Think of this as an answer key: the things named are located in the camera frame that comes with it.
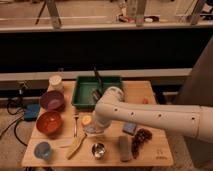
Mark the purple bowl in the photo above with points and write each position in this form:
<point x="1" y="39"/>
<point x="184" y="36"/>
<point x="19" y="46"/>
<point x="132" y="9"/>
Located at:
<point x="52" y="100"/>

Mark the red bowl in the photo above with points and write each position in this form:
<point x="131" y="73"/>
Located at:
<point x="49" y="122"/>

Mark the red chili pepper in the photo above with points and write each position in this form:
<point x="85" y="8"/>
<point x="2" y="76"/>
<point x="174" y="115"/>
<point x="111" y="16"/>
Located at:
<point x="145" y="101"/>

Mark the blue plastic cup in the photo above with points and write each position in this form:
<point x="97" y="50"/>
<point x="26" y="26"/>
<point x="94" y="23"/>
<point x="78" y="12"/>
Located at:
<point x="43" y="151"/>

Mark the grey rectangular block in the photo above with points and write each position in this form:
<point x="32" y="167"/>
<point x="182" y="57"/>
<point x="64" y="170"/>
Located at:
<point x="124" y="149"/>

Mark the orange fruit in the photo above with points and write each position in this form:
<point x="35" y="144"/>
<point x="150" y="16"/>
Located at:
<point x="86" y="120"/>

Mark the green plastic tray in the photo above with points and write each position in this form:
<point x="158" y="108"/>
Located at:
<point x="82" y="95"/>

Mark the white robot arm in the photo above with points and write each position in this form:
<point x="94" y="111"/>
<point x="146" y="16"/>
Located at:
<point x="189" y="120"/>

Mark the blue box on floor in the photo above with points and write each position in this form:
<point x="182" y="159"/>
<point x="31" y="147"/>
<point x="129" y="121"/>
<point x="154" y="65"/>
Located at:
<point x="31" y="112"/>

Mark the blue sponge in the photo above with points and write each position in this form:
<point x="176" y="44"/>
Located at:
<point x="129" y="128"/>

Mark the dark grape bunch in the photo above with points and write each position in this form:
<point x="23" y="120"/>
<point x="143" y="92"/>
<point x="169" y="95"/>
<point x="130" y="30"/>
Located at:
<point x="142" y="136"/>

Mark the white lidded cup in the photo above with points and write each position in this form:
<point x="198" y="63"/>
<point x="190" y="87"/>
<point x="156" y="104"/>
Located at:
<point x="56" y="83"/>

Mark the small metal cup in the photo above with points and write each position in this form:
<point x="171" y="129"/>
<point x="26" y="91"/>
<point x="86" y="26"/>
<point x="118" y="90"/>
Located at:
<point x="98" y="150"/>

